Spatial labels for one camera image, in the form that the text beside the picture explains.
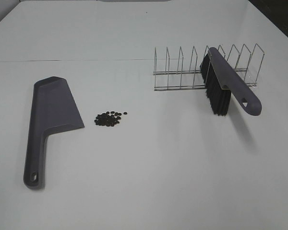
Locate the pile of coffee beans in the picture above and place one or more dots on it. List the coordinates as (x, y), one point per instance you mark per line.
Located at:
(109, 118)

